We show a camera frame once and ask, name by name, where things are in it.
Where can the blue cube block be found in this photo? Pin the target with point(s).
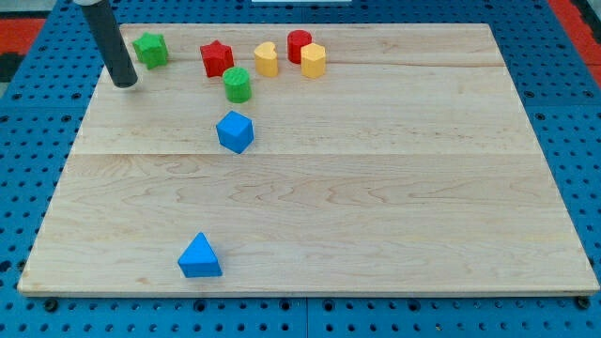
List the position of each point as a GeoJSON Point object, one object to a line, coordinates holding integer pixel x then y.
{"type": "Point", "coordinates": [235, 131]}

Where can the green cylinder block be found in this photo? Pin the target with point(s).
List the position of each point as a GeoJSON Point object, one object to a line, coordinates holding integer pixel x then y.
{"type": "Point", "coordinates": [237, 85]}

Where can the yellow hexagon block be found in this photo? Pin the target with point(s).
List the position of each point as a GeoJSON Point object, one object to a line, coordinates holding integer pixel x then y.
{"type": "Point", "coordinates": [313, 60]}

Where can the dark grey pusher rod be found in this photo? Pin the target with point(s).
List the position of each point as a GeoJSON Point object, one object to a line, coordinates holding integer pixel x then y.
{"type": "Point", "coordinates": [105, 31]}

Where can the red cylinder block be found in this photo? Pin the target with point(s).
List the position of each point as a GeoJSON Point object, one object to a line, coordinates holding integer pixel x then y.
{"type": "Point", "coordinates": [297, 39]}

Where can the blue triangle block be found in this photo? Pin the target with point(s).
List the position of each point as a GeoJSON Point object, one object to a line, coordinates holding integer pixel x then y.
{"type": "Point", "coordinates": [199, 260]}

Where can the yellow heart block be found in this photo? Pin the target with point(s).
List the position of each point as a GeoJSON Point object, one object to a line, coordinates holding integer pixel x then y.
{"type": "Point", "coordinates": [266, 59]}

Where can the white rod collar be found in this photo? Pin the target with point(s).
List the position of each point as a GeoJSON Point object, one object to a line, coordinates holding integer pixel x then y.
{"type": "Point", "coordinates": [86, 2]}

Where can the red star block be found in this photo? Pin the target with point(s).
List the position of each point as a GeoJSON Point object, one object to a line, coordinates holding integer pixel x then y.
{"type": "Point", "coordinates": [217, 58]}

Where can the green star block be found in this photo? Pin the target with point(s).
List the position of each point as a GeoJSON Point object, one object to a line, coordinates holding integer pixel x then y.
{"type": "Point", "coordinates": [151, 50]}

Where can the light wooden board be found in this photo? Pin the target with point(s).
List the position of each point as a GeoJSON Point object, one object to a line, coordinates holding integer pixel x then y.
{"type": "Point", "coordinates": [409, 169]}

